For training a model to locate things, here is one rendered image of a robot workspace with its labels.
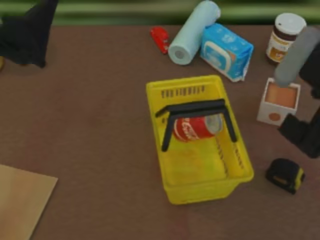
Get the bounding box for black yellow tape measure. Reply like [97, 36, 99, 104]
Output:
[265, 158, 306, 196]

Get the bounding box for red soda can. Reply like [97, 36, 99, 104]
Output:
[172, 114, 223, 142]

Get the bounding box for white box orange top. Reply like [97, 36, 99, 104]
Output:
[256, 77, 301, 125]

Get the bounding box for light wooden board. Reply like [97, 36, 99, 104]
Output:
[0, 163, 59, 240]

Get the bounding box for yellow plastic basket black handle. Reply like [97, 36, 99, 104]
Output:
[145, 74, 255, 206]

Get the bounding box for brown jar white lid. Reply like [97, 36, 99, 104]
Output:
[265, 13, 307, 67]

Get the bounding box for blue wet wipes pack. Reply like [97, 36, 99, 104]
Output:
[199, 23, 254, 83]

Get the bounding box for light blue paper towel roll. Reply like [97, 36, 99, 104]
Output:
[167, 0, 222, 67]

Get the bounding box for red stapler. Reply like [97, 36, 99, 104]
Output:
[149, 26, 170, 55]

